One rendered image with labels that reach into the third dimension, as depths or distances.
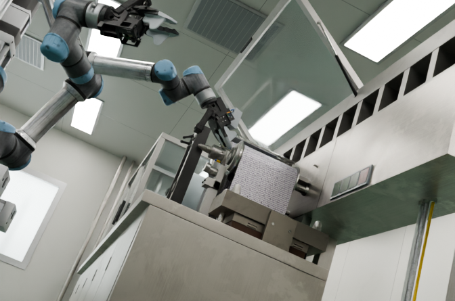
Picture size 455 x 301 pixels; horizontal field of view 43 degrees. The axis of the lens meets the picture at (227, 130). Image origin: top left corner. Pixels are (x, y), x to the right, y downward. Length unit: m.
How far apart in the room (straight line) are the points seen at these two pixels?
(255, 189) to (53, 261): 5.60
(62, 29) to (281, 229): 0.95
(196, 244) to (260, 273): 0.22
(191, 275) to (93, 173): 6.09
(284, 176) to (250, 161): 0.14
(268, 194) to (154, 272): 0.63
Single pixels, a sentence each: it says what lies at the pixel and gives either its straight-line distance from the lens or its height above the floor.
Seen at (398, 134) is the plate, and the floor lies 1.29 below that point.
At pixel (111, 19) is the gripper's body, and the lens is 1.65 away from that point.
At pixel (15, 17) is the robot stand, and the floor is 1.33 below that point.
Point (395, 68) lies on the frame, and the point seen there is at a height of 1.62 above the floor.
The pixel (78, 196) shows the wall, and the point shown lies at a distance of 7.76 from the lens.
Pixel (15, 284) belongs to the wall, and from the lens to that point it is 7.59.
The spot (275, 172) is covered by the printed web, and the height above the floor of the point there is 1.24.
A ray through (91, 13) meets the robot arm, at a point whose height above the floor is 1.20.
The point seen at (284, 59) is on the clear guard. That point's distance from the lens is 2.72.
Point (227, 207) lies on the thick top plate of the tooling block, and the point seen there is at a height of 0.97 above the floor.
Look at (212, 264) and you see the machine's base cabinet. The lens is 1.84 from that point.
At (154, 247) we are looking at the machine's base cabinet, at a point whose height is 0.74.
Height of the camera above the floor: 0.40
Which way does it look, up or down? 24 degrees up
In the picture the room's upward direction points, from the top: 21 degrees clockwise
